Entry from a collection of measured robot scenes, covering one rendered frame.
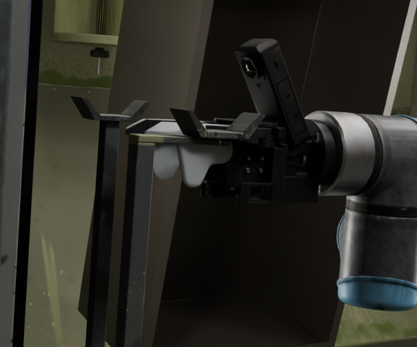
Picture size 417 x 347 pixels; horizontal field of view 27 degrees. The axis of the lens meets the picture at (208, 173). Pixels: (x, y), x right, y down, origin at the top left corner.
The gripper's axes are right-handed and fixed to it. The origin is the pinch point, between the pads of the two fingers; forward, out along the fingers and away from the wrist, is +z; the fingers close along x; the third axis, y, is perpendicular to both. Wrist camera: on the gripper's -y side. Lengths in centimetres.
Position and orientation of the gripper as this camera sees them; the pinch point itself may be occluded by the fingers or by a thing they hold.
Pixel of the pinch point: (147, 125)
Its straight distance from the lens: 80.5
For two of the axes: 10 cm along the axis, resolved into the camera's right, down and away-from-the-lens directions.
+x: -5.4, -1.2, 8.3
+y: -0.8, 9.9, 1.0
